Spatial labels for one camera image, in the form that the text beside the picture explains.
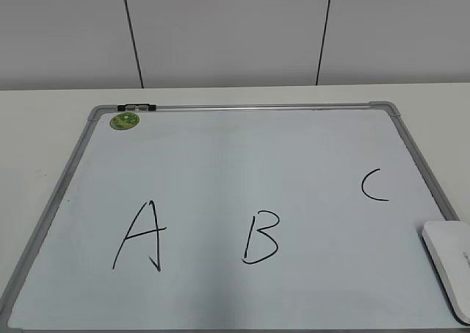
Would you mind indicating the white whiteboard eraser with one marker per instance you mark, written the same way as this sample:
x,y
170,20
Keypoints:
x,y
448,245

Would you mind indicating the black silver hanger clip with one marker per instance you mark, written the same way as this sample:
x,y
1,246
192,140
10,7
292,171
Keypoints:
x,y
136,107

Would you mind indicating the green round magnet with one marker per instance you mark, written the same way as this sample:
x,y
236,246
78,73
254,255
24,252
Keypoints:
x,y
124,121

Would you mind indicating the white whiteboard with grey frame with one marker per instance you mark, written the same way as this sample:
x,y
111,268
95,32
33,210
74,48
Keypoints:
x,y
237,218

